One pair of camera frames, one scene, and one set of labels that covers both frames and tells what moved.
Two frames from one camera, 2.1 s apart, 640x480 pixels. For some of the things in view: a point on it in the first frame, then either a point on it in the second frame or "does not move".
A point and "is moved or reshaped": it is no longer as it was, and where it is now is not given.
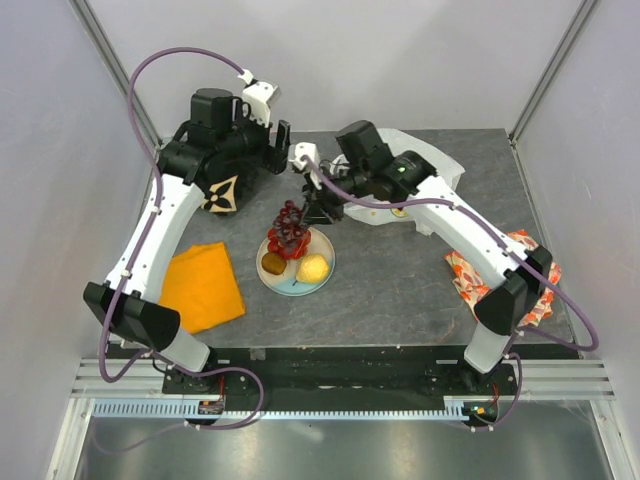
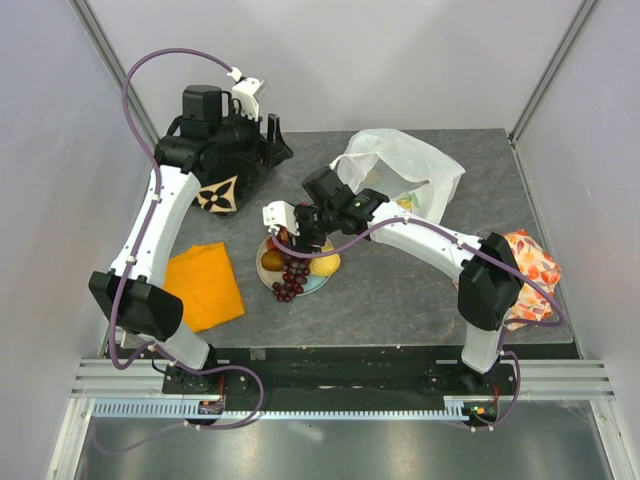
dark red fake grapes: x=290 y=224 is moved or reshaped
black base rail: x=336 y=375 does not move
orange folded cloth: x=202 y=286 does not move
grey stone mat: x=389 y=286 does not move
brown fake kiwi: x=273 y=263 does not move
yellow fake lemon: x=312 y=269 to x=325 y=265
